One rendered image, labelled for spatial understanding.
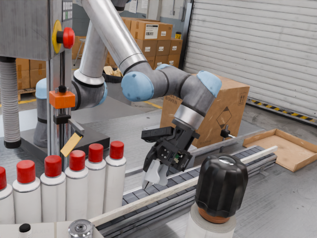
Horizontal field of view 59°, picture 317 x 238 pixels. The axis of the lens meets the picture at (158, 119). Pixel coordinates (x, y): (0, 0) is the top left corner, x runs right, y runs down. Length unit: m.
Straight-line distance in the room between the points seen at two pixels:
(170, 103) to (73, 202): 0.73
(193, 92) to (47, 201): 0.44
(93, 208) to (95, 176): 0.09
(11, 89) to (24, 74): 3.50
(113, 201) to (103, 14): 0.48
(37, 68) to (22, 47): 3.66
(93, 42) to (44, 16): 0.51
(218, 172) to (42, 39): 0.37
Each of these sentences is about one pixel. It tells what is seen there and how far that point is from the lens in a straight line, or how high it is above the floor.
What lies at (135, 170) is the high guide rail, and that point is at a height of 0.96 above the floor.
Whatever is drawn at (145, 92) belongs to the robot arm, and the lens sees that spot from 0.69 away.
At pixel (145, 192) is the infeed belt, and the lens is 0.88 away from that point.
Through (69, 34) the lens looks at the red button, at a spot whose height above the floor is 1.33.
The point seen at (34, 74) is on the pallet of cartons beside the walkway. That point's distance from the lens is 4.20.
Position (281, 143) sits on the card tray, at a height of 0.83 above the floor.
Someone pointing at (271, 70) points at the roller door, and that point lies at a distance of 4.95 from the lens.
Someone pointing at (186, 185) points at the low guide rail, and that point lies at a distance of 0.88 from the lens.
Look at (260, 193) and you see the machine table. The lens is 1.10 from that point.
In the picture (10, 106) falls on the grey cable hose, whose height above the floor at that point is 1.17.
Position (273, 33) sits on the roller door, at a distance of 4.95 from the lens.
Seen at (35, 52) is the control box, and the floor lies 1.30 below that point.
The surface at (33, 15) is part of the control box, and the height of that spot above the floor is 1.36.
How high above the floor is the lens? 1.40
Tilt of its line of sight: 22 degrees down
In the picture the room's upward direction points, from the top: 8 degrees clockwise
